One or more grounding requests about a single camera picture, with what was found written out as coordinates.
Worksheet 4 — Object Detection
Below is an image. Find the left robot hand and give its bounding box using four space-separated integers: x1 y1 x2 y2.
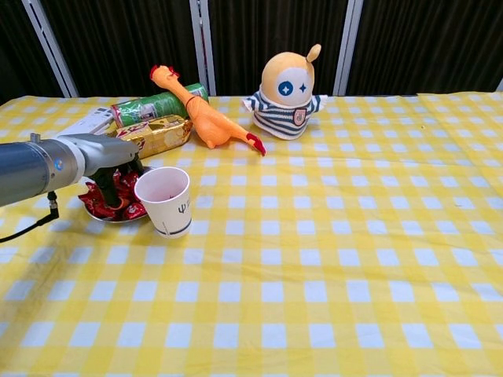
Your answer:
80 133 146 210

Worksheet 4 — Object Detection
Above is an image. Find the silver metal plate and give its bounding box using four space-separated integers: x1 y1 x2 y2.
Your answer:
80 167 158 224

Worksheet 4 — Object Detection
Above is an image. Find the white paper cup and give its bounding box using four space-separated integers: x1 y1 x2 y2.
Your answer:
134 166 193 240

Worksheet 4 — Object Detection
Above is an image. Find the white power strip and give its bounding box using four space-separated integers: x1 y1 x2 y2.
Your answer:
58 106 117 138

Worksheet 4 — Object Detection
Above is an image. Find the gold biscuit packet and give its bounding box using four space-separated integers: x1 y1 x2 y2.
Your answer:
105 114 193 158

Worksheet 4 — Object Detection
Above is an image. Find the green chips can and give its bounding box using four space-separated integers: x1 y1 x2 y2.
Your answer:
110 82 210 129

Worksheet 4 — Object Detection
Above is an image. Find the orange rubber chicken toy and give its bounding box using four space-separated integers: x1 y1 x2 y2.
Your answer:
149 64 267 157

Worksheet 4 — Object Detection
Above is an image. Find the black partition panel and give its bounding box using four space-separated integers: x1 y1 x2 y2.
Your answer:
33 0 205 99
207 0 350 97
347 0 503 97
0 0 70 106

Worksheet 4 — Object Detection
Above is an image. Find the yellow plush doll striped shirt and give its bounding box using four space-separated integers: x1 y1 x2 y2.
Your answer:
241 43 329 141

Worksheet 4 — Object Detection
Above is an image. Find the yellow checked tablecloth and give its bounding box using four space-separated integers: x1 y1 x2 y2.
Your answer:
416 91 503 276
0 93 503 377

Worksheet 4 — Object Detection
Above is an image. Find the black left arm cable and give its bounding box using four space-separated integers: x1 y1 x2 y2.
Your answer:
0 191 61 243

